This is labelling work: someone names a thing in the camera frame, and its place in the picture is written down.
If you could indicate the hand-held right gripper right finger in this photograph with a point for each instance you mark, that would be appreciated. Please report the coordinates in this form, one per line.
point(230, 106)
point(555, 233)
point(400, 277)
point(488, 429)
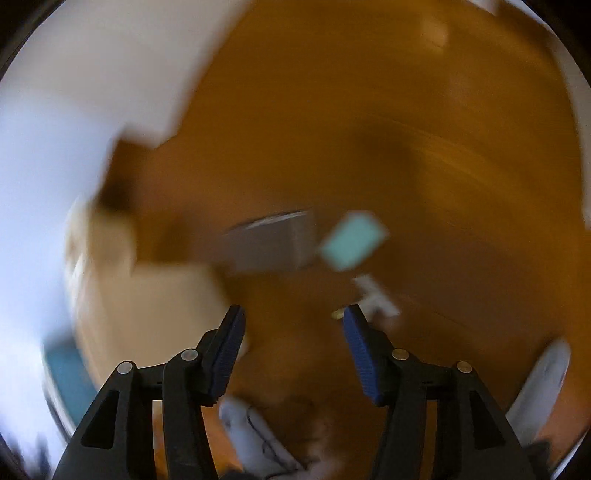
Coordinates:
point(364, 360)

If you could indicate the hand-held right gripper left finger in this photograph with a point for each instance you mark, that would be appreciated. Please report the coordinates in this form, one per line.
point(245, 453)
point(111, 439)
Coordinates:
point(226, 355)

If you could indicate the white printed wrapper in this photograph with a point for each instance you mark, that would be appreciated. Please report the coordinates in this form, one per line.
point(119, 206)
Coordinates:
point(376, 295)

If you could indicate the beige square trash bin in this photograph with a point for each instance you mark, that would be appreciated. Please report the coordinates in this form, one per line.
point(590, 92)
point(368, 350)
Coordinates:
point(152, 304)

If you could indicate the long white box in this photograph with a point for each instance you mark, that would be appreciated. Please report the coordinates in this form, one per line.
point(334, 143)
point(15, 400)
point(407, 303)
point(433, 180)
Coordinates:
point(268, 244)

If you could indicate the teal packet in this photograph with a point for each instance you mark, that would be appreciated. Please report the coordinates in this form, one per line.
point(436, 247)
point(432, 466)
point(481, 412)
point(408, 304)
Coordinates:
point(353, 240)

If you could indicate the grey slipper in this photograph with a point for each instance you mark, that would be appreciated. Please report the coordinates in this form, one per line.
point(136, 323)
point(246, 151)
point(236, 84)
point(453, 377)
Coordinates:
point(540, 387)
point(258, 438)

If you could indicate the teal storage box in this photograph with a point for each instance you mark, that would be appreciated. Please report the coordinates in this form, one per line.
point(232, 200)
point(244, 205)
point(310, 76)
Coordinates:
point(69, 383)

